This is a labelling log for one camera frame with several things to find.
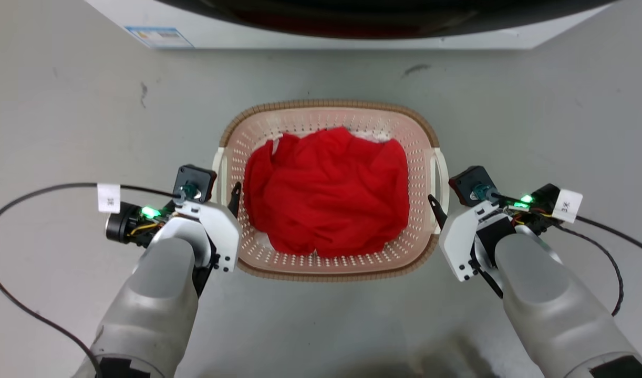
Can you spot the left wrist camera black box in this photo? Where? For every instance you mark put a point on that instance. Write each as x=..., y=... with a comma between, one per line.
x=196, y=179

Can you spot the white garment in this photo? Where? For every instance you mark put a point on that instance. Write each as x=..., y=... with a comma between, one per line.
x=374, y=137

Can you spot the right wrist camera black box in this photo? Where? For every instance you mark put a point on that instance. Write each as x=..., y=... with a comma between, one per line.
x=470, y=184

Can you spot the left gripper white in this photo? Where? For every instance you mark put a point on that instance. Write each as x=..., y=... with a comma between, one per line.
x=221, y=226

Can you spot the red garment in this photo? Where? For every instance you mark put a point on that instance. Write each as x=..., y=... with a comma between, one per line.
x=326, y=194

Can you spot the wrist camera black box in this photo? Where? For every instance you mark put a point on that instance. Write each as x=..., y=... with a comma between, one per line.
x=470, y=184
x=196, y=179

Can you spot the beige plastic laundry basket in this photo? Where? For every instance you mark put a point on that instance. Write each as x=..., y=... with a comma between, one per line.
x=331, y=113

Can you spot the dark washing machine door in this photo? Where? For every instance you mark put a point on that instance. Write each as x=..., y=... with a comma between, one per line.
x=384, y=21

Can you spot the white washing machine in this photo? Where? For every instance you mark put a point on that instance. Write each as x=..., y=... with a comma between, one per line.
x=352, y=43

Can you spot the blue energy label sticker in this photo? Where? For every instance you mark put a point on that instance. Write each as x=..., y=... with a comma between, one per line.
x=159, y=37

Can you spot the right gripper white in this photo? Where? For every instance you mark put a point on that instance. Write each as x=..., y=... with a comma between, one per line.
x=460, y=236

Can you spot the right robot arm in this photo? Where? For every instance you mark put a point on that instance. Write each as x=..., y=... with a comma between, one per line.
x=552, y=304

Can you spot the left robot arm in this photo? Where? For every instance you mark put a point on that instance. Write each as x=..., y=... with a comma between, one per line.
x=153, y=304

